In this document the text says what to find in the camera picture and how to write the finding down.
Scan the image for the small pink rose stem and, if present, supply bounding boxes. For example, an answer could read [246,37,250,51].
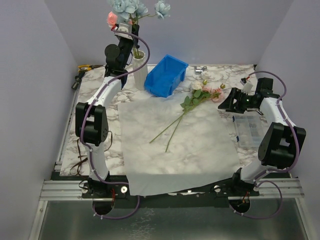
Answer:
[164,83,227,153]

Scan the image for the white ribbed ceramic vase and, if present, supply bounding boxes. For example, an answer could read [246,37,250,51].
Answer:
[132,50,148,91]

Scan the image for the cream rose stem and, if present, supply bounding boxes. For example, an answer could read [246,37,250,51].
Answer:
[149,80,211,151]

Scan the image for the blue plastic bin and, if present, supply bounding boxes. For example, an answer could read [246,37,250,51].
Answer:
[144,54,189,98]

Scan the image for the white wrapping paper sheet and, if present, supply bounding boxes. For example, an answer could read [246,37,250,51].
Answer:
[118,93,240,196]

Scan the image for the blue flower stem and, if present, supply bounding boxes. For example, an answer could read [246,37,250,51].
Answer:
[109,0,171,25]

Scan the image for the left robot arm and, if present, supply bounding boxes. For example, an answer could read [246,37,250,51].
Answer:
[75,23,141,198]

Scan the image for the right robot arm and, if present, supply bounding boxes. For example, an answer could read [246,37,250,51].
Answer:
[218,77,307,196]

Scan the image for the clear plastic organizer box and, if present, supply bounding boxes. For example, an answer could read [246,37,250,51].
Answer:
[232,114,264,149]

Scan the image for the small white cylinder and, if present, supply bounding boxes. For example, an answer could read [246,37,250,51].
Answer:
[200,71,211,80]

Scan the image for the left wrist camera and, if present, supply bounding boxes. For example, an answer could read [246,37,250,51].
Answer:
[113,22,133,40]

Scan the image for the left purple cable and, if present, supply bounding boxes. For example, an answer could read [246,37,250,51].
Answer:
[79,31,151,221]

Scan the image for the purple cable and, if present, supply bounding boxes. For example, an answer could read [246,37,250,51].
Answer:
[79,31,151,221]
[241,71,301,219]

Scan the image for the metal bracket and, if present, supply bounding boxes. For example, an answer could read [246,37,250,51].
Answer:
[193,66,208,75]

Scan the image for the yellow handled pliers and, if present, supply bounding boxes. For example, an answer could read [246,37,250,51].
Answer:
[77,64,103,73]

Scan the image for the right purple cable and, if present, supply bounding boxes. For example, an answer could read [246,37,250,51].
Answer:
[241,71,301,219]

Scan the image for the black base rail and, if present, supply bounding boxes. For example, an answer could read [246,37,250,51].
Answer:
[51,172,261,208]

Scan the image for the aluminium frame rail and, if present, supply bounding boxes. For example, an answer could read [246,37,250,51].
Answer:
[39,180,93,201]

